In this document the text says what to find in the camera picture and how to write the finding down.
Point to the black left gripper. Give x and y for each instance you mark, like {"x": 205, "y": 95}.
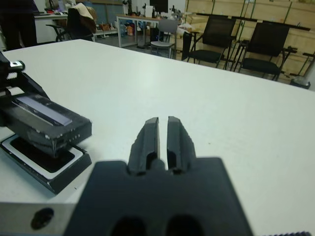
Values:
{"x": 6, "y": 73}

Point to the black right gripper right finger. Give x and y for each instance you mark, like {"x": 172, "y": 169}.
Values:
{"x": 179, "y": 147}

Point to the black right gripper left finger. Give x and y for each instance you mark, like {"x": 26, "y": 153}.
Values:
{"x": 145, "y": 147}

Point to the black box lid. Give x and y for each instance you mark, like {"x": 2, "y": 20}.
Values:
{"x": 61, "y": 132}

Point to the black box base white insert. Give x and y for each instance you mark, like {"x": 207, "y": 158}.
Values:
{"x": 71, "y": 174}

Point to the person in dark clothes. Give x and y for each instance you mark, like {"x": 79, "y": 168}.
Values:
{"x": 17, "y": 24}

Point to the black office chair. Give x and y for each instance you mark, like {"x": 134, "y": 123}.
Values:
{"x": 73, "y": 27}

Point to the brown jacket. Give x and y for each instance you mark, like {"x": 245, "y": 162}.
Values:
{"x": 86, "y": 17}

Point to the black mesh chair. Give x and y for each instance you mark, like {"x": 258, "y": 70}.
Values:
{"x": 219, "y": 32}
{"x": 268, "y": 39}

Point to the grey seat chair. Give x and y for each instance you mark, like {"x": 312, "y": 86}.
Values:
{"x": 167, "y": 25}

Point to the white desk metal legs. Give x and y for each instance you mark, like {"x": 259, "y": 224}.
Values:
{"x": 133, "y": 17}

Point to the black computer monitor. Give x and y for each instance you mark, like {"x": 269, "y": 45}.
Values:
{"x": 158, "y": 5}

